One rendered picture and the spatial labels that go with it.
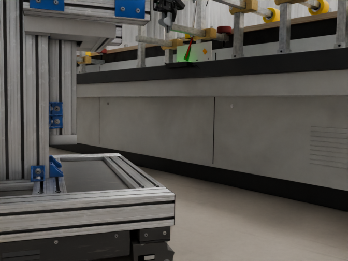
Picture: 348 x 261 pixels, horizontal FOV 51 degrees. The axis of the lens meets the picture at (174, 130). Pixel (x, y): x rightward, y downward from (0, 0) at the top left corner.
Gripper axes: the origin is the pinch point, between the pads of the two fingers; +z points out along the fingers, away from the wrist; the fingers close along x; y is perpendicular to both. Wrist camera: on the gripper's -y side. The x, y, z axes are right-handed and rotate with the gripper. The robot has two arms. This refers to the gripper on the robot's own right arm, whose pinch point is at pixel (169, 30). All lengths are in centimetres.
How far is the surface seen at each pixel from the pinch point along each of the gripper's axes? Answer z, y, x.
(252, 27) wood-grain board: -6.1, -45.6, 16.3
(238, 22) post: -4.8, -25.1, 22.4
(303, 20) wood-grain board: -6, -46, 45
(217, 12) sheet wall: -226, -689, -548
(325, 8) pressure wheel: -10, -49, 54
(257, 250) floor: 83, 20, 66
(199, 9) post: -15.5, -25.1, -4.0
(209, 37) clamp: 0.3, -24.4, 4.4
